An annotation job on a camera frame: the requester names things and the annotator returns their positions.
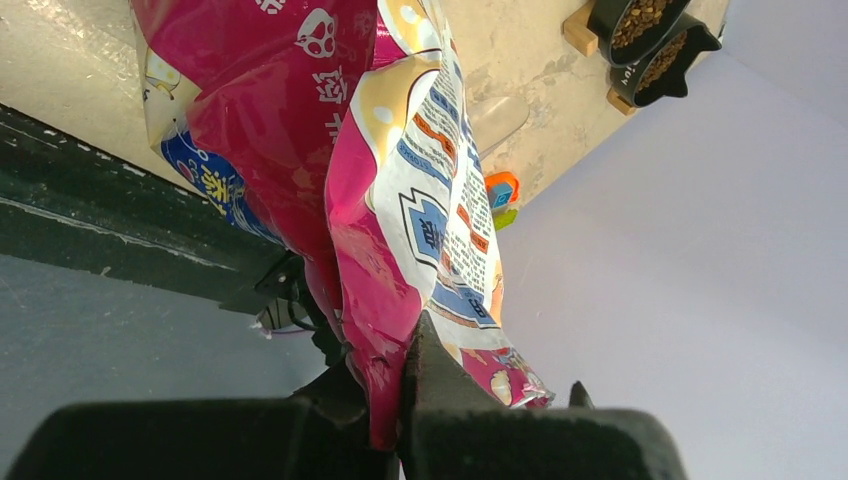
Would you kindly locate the black cat bowl right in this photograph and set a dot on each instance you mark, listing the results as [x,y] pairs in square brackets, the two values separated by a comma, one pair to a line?
[662,72]

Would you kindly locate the orange curved toy piece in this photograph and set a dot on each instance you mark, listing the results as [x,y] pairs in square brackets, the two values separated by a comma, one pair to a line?
[503,193]

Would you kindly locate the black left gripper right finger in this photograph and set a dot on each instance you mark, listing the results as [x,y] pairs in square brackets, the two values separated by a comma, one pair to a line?
[452,429]

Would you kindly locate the wooden bowl stand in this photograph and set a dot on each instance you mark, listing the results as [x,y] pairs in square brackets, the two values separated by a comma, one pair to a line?
[576,32]

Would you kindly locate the pink pet food bag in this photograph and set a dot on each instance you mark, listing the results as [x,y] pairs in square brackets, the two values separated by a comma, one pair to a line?
[339,129]

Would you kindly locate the black cat bowl left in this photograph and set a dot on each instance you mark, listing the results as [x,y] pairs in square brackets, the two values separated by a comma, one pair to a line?
[628,30]

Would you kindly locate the black cat bowl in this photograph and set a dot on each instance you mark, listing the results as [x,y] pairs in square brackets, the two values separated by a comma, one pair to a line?
[628,30]
[662,72]

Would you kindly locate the clear plastic scoop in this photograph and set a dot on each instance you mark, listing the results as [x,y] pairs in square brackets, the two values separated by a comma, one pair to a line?
[494,120]

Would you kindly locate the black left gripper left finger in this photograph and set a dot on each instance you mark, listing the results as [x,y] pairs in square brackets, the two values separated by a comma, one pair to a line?
[318,432]

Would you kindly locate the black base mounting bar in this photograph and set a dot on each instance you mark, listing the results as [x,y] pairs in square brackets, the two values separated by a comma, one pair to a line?
[68,204]

